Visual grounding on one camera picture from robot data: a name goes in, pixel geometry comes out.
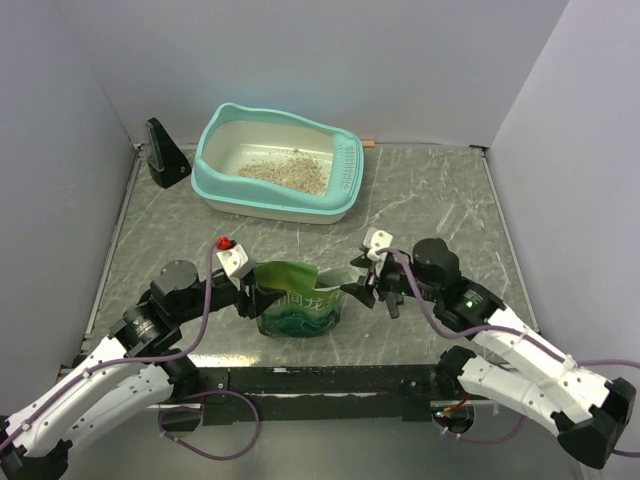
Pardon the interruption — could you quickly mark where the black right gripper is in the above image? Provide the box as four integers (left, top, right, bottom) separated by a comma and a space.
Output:
339, 252, 440, 309

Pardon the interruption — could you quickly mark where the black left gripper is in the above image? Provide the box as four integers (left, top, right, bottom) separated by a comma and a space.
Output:
174, 263, 287, 323

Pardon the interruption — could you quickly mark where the black bag clip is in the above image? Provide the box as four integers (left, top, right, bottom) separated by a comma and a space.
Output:
385, 294, 404, 319

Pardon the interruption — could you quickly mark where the green litter bag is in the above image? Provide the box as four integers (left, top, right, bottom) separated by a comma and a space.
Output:
255, 261, 359, 338

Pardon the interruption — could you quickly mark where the clear plastic scoop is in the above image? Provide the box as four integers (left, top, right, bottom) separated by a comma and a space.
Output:
436, 204, 456, 233

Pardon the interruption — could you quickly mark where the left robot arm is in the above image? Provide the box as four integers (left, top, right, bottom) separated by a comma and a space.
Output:
1, 260, 285, 479

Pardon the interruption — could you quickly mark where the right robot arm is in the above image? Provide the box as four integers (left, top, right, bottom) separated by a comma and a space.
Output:
341, 229, 637, 470

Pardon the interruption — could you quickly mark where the pile of beige litter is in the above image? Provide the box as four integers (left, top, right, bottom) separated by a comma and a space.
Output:
235, 149, 330, 195

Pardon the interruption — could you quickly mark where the teal and white litter box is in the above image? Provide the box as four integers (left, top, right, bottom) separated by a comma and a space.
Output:
191, 103, 364, 225

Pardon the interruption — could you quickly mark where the black triangular stand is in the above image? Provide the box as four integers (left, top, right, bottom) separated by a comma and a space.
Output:
145, 117, 191, 189

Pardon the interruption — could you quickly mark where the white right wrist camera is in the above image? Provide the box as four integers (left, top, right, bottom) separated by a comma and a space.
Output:
362, 227, 393, 264

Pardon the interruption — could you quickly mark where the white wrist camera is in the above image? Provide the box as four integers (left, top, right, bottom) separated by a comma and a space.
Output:
362, 227, 393, 264
216, 240, 254, 280

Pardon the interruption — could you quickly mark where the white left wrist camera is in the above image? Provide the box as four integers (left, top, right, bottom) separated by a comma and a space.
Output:
216, 240, 254, 280

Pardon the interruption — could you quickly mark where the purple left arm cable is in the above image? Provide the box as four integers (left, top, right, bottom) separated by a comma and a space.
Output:
0, 242, 221, 451

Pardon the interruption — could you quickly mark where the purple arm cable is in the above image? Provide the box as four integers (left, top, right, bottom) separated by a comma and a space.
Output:
0, 242, 221, 451
382, 248, 640, 459

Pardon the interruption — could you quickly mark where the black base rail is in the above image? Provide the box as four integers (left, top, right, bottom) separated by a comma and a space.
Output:
144, 363, 496, 426

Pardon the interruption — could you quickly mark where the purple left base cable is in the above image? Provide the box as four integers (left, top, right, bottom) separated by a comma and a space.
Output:
157, 389, 260, 457

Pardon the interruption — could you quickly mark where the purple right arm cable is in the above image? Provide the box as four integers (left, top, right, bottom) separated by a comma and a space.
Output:
382, 248, 640, 459

